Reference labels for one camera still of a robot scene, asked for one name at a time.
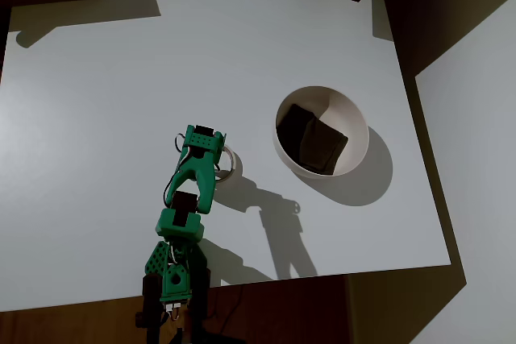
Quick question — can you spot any white tape roll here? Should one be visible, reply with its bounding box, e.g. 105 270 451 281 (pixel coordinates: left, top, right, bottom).
213 143 238 184

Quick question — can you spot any dark folded cloth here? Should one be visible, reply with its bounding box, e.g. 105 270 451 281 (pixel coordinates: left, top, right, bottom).
276 102 350 176

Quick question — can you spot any beige round bowl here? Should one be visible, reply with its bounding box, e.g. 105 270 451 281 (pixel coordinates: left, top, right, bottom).
272 85 370 180

